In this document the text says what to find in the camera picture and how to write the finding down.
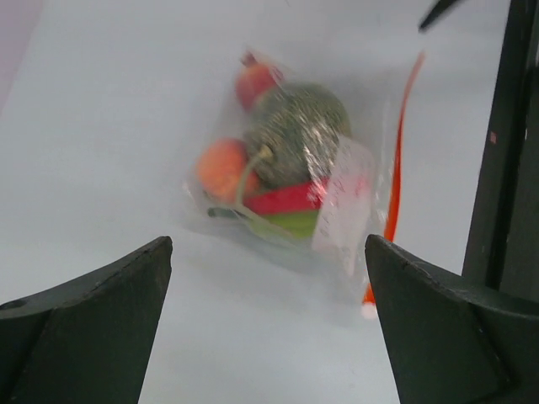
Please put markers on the red apple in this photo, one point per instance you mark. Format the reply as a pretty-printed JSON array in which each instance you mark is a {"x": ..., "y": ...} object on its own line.
[{"x": 253, "y": 80}]

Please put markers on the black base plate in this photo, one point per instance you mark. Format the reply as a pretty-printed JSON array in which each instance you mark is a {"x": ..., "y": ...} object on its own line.
[{"x": 492, "y": 210}]

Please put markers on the green netted melon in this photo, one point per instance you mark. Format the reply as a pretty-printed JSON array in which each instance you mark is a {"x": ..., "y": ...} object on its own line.
[{"x": 301, "y": 123}]

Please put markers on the peach fruit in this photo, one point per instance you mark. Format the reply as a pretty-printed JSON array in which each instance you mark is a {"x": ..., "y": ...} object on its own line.
[{"x": 220, "y": 167}]

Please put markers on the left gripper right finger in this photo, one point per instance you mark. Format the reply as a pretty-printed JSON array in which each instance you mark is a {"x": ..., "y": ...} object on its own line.
[{"x": 450, "y": 341}]

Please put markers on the red chili pepper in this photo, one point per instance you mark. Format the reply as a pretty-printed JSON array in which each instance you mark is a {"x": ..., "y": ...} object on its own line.
[{"x": 290, "y": 199}]

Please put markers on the clear zip bag orange zipper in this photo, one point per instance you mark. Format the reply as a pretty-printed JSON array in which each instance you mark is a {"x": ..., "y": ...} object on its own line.
[{"x": 364, "y": 186}]

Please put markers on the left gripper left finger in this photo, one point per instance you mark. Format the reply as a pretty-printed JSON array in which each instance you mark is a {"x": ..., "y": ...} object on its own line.
[{"x": 88, "y": 340}]

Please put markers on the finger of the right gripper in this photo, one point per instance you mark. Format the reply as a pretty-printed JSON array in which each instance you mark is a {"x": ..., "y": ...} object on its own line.
[{"x": 436, "y": 12}]

